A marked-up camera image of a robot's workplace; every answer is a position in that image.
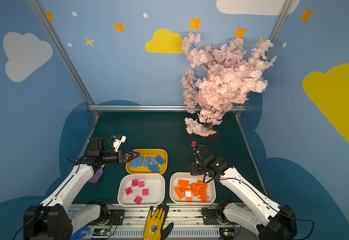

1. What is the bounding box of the blue lego brick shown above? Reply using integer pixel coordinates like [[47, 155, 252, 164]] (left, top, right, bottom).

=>
[[131, 159, 139, 168], [143, 157, 150, 168], [150, 157, 159, 167], [155, 155, 165, 166], [136, 156, 144, 167]]

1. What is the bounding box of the orange lego plate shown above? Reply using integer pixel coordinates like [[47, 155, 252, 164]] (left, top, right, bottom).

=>
[[196, 180, 203, 186], [185, 189, 193, 202], [190, 183, 200, 197], [178, 179, 189, 187]]

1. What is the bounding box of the magenta small lego brick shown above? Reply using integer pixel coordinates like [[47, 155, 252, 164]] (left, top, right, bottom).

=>
[[125, 187, 133, 196]]

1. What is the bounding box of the orange lego brick top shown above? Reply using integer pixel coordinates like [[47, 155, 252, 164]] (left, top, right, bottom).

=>
[[179, 186, 190, 193]]

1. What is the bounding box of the orange lego pile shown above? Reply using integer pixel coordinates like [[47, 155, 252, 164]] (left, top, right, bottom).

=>
[[198, 183, 209, 203]]

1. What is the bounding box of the orange lego plate bottom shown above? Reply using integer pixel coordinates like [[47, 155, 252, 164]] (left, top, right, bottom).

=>
[[185, 189, 193, 202]]

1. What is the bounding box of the orange lego brick cluster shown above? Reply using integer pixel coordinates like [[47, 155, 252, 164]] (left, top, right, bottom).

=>
[[174, 186, 184, 200]]

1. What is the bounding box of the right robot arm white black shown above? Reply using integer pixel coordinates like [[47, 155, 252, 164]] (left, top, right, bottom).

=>
[[190, 146, 298, 240]]

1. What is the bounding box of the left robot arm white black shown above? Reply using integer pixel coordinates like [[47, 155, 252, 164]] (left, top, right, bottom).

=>
[[21, 135, 140, 240]]

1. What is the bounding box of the yellow plastic tray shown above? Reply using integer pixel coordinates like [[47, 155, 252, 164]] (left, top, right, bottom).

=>
[[125, 149, 168, 175]]

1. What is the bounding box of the purple pink toy spatula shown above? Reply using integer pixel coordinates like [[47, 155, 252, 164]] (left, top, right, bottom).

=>
[[88, 168, 103, 184]]

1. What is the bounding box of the right white plastic tray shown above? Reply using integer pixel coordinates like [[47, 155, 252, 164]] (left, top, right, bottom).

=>
[[169, 172, 217, 205]]

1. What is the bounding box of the white plastic tray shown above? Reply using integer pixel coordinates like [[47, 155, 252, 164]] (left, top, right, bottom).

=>
[[117, 174, 165, 207], [169, 172, 217, 205]]

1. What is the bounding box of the left white plastic tray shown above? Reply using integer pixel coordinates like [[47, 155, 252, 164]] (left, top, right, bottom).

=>
[[117, 174, 165, 207]]

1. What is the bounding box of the yellow black work glove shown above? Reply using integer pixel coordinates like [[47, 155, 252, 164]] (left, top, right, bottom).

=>
[[143, 203, 174, 240]]

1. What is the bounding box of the blue garden trowel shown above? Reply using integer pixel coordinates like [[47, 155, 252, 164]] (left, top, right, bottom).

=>
[[70, 226, 90, 240]]

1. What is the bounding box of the pink cherry blossom tree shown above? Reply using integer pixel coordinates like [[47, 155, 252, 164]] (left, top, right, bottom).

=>
[[180, 33, 276, 137]]

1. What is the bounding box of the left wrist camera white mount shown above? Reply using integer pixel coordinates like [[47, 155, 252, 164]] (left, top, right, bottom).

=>
[[112, 135, 126, 152]]

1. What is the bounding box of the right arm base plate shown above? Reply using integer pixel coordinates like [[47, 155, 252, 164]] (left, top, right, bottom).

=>
[[201, 207, 244, 226]]

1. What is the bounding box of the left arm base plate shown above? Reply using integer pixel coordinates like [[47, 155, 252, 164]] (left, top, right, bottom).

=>
[[87, 209, 125, 226]]

